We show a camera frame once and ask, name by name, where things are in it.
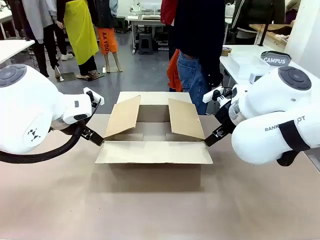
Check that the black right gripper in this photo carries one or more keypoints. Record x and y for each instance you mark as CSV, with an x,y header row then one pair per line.
x,y
225,117

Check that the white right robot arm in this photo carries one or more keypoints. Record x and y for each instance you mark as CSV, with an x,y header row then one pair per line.
x,y
262,100

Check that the red jacket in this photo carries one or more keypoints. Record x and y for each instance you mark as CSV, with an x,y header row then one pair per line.
x,y
167,12

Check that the mannequin with orange shorts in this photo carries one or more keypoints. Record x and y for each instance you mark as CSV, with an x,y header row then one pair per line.
x,y
107,40

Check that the white sewing table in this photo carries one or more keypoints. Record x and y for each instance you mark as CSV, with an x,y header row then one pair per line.
x,y
147,21

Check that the wooden table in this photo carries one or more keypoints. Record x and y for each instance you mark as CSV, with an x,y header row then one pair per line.
x,y
277,31

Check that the clear plastic container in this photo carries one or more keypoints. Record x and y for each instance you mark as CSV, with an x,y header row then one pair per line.
x,y
246,66

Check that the orange cloth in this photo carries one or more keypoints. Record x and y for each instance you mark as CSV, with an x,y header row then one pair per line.
x,y
173,72

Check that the black pole stand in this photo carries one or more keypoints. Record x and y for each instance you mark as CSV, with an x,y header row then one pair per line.
x,y
265,27

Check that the brown cardboard box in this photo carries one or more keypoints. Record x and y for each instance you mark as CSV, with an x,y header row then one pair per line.
x,y
150,155

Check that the person in dark shirt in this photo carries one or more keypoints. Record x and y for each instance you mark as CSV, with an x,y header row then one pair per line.
x,y
197,30

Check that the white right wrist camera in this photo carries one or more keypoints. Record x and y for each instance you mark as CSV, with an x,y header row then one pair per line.
x,y
208,96

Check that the grey Campus pouch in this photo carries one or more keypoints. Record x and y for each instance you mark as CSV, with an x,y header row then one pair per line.
x,y
275,60

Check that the person in grey garment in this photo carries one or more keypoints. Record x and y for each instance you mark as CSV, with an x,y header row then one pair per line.
x,y
40,20

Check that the person in dark striped jacket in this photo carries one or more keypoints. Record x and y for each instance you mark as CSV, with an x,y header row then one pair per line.
x,y
257,15

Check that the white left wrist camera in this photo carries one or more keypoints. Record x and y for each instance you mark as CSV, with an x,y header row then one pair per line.
x,y
98,98

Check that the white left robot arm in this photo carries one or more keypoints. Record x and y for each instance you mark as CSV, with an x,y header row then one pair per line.
x,y
25,105

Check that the white plastic basket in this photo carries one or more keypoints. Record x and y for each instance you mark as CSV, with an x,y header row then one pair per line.
x,y
230,9

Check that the grey plastic stool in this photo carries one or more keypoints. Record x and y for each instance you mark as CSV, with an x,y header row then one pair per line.
x,y
145,43

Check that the dark mannequin base plate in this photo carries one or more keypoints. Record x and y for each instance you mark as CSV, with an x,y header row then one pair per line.
x,y
93,77

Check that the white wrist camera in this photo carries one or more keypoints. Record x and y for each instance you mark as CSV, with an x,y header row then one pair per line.
x,y
98,98
208,96

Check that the brown packing tape roll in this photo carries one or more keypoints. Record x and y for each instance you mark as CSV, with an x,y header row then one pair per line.
x,y
226,51

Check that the person in yellow apron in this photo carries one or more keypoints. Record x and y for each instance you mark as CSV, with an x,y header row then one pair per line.
x,y
80,30

